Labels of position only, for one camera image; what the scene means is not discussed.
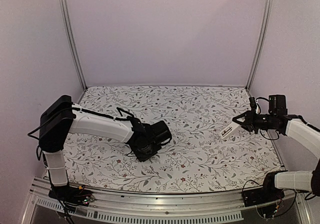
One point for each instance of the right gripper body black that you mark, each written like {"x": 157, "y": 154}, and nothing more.
{"x": 250, "y": 120}

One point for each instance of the front aluminium rail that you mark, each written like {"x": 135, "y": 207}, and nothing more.
{"x": 127, "y": 207}

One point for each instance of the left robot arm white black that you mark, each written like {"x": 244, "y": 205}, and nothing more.
{"x": 64, "y": 117}

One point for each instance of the white remote control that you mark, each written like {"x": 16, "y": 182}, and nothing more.
{"x": 228, "y": 130}

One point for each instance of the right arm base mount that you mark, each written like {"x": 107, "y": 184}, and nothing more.
{"x": 264, "y": 193}

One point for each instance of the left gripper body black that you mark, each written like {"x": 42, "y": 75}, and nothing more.
{"x": 146, "y": 152}

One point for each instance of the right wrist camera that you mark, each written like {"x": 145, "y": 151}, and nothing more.
{"x": 253, "y": 105}

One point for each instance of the right aluminium frame post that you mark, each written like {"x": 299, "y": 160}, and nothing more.
{"x": 260, "y": 43}

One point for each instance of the floral patterned table mat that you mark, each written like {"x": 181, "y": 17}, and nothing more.
{"x": 196, "y": 160}

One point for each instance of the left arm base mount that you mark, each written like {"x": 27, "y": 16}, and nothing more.
{"x": 72, "y": 196}

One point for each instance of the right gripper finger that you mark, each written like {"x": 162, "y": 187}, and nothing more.
{"x": 243, "y": 124}
{"x": 241, "y": 117}

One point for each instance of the left aluminium frame post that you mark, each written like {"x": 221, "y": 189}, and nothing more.
{"x": 72, "y": 43}

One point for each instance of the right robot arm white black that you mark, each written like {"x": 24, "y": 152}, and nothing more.
{"x": 293, "y": 127}

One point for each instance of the aluminium frame post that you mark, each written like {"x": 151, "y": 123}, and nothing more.
{"x": 72, "y": 43}
{"x": 260, "y": 43}

